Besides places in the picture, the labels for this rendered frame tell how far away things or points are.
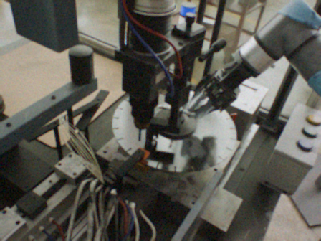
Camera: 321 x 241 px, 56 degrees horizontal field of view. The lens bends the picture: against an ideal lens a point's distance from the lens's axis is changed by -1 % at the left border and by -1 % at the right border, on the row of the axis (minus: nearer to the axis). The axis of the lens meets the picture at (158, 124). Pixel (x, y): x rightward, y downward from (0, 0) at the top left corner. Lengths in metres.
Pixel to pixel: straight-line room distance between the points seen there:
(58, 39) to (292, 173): 0.72
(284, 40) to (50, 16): 0.43
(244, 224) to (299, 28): 0.53
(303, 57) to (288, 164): 0.38
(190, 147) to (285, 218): 1.28
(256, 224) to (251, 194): 0.10
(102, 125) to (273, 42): 0.66
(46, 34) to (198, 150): 0.43
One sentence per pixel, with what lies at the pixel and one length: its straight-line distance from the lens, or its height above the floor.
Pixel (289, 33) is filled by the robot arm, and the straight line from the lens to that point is 0.65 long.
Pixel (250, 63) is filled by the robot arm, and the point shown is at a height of 1.18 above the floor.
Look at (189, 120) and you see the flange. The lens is 0.81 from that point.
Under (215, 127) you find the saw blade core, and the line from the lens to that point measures 0.83.
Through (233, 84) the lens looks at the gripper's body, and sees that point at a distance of 0.70.
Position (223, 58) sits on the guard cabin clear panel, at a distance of 1.20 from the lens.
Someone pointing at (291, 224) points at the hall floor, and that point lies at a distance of 1.95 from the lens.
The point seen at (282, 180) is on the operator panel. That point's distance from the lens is 0.98.
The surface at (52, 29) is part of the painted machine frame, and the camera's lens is 0.53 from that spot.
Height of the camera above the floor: 1.48
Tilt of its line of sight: 41 degrees down
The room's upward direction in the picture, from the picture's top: 7 degrees clockwise
